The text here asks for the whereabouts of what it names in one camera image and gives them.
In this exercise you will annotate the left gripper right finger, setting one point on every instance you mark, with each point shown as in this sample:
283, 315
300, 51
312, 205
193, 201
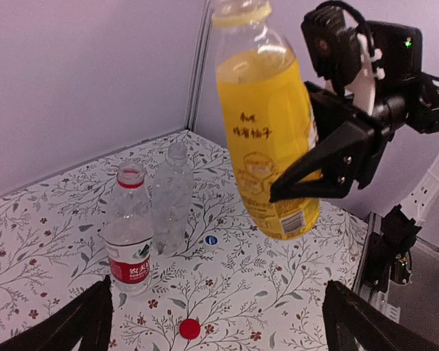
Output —
352, 323

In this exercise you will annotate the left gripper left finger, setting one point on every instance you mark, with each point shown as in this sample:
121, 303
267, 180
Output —
85, 322

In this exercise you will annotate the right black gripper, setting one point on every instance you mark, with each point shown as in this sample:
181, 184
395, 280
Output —
350, 146

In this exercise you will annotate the yellow juice bottle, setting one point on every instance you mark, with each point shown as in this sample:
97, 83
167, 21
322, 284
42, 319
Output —
268, 116

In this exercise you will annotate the red cap water bottle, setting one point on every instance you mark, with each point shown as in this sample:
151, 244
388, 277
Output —
128, 232

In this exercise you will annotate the red bottle cap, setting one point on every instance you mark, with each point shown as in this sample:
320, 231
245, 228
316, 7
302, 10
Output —
189, 329

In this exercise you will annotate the white blue bottle cap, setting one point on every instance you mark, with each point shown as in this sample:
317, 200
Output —
211, 240

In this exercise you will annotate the clear plastic bottle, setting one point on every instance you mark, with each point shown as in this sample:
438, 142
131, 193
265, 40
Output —
171, 197

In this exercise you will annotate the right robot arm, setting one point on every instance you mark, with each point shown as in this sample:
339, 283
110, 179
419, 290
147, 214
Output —
407, 96

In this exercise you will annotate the floral table mat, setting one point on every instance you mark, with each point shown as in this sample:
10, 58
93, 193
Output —
248, 292

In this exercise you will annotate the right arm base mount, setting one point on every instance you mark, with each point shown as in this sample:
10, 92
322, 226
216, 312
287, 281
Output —
398, 235

